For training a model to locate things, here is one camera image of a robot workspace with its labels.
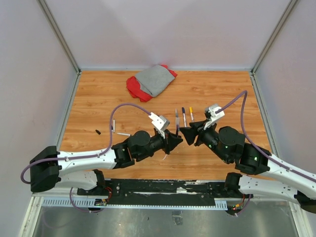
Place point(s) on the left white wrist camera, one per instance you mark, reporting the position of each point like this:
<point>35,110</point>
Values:
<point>160,123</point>

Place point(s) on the grey folded cloth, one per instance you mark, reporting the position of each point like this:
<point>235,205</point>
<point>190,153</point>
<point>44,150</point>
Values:
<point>154,80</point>

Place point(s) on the white marker blue tip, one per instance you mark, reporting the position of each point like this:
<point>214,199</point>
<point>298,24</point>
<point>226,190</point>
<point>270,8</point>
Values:
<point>184,119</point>

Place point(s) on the angled white pen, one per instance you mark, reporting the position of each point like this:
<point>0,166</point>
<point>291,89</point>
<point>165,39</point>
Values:
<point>123,134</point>

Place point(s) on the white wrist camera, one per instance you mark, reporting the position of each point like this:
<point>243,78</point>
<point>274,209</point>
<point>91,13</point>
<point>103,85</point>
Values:
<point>160,123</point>
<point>213,114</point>

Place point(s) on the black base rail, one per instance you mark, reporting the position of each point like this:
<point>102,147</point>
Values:
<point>161,192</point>

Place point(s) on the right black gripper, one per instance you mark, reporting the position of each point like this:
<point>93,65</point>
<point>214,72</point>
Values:
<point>190,133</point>

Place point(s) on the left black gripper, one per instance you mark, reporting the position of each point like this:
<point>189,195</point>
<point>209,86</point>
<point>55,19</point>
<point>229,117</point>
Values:
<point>171,141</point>

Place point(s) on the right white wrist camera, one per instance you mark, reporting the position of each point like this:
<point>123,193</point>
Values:
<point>213,114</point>

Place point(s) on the white pen yellow end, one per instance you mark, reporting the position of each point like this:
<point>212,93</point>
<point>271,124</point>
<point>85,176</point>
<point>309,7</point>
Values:
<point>192,117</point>

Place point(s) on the purple pen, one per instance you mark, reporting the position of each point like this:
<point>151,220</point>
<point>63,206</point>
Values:
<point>177,130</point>

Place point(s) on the red cloth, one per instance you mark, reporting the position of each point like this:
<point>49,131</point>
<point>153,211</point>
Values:
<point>133,88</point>

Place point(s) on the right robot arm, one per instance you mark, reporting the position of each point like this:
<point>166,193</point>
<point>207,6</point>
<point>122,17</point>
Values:
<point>260,173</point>

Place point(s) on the aluminium frame rail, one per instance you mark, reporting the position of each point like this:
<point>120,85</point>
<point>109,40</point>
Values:
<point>52,195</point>

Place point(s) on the grey cable duct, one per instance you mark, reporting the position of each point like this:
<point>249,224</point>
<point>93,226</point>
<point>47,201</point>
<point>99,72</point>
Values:
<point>91,203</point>

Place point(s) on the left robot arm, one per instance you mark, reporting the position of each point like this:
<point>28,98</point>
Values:
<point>51,167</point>

